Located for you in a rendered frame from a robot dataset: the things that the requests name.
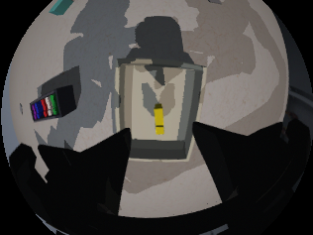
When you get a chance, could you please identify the yellow blade fuse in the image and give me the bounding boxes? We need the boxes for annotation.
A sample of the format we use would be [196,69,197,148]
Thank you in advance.
[154,101,164,134]

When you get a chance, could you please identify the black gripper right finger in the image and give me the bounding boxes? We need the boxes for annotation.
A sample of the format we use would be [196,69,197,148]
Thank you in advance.
[192,121,282,202]

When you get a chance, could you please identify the dark teal cube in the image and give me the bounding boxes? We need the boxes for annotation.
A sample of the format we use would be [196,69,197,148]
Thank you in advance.
[49,0,73,16]

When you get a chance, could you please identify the dark grey fuse block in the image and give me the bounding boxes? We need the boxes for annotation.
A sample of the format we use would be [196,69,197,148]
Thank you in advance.
[31,85,77,122]

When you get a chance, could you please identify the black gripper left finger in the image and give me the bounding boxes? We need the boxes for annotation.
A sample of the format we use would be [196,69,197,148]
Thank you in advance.
[39,128,132,216]

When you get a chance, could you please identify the red fuse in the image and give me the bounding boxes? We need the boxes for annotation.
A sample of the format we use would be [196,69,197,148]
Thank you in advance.
[41,98,49,117]

